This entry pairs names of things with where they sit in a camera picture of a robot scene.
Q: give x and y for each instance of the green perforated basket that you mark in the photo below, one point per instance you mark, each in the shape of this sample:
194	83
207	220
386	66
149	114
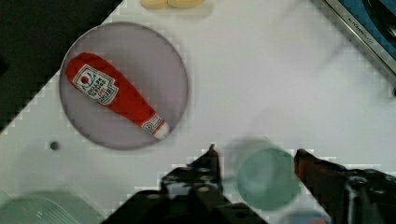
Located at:
47	207

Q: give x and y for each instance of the grey round plate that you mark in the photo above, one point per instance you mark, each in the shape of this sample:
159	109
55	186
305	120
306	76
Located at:
150	62

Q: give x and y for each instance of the red plush ketchup bottle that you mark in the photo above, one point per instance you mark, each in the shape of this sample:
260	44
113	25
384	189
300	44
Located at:
108	86

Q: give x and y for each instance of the black toaster oven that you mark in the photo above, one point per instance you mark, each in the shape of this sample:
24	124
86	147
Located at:
372	23

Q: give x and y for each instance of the green plastic cup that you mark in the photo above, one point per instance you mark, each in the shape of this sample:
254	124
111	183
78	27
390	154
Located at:
260	173

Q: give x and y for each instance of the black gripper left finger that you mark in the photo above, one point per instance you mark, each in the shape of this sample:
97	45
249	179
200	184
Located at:
204	170

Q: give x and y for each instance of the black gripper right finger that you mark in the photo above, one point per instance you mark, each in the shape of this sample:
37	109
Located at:
346	193

